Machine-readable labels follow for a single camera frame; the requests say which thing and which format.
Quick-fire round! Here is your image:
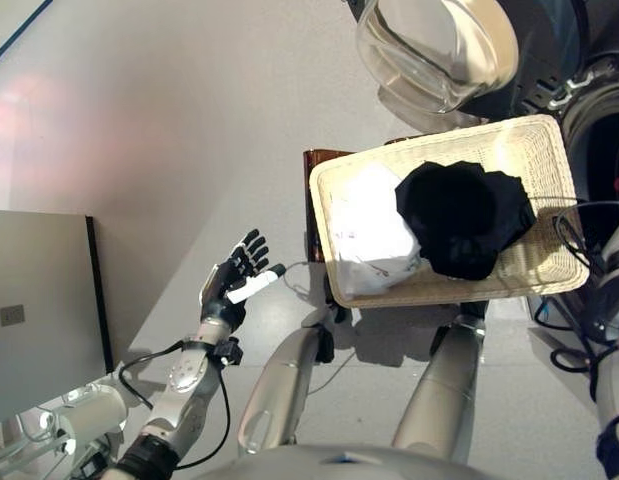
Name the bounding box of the thin white floor cable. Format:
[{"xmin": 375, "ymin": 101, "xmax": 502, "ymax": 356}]
[{"xmin": 281, "ymin": 262, "xmax": 358, "ymax": 396}]

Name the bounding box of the grey robot torso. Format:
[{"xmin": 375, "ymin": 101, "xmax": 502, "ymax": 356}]
[{"xmin": 188, "ymin": 442, "xmax": 510, "ymax": 480}]

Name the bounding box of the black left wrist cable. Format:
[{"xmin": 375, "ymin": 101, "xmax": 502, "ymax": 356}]
[{"xmin": 118, "ymin": 339, "xmax": 231, "ymax": 471}]

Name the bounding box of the white garment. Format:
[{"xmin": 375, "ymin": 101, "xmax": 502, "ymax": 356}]
[{"xmin": 326, "ymin": 162, "xmax": 423, "ymax": 294}]

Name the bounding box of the white wicker laundry basket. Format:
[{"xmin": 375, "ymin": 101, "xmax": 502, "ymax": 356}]
[{"xmin": 308, "ymin": 113, "xmax": 590, "ymax": 309}]

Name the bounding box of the round glass washing machine door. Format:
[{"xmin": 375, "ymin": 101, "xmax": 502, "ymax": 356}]
[{"xmin": 346, "ymin": 0, "xmax": 590, "ymax": 121}]

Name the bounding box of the brown wooden stool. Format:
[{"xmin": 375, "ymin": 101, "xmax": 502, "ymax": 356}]
[{"xmin": 302, "ymin": 148, "xmax": 355, "ymax": 264}]

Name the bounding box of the white metal equipment frame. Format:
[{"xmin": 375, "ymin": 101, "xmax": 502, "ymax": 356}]
[{"xmin": 0, "ymin": 384, "xmax": 129, "ymax": 480}]

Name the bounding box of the dark grey washing machine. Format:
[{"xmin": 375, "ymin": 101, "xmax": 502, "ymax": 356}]
[{"xmin": 513, "ymin": 0, "xmax": 619, "ymax": 351}]

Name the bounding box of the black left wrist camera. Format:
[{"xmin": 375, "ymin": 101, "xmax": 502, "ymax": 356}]
[{"xmin": 212, "ymin": 337, "xmax": 244, "ymax": 366}]

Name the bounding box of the grey cabinet with black edge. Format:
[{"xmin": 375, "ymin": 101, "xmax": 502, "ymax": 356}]
[{"xmin": 0, "ymin": 209, "xmax": 114, "ymax": 426}]

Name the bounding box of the black garment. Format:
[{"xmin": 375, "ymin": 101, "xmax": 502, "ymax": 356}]
[{"xmin": 394, "ymin": 159, "xmax": 538, "ymax": 281}]

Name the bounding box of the silver right robot leg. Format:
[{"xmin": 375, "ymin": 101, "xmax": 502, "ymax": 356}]
[{"xmin": 391, "ymin": 299, "xmax": 488, "ymax": 464}]

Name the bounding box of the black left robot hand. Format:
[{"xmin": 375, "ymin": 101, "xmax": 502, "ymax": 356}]
[{"xmin": 198, "ymin": 228, "xmax": 286, "ymax": 334}]

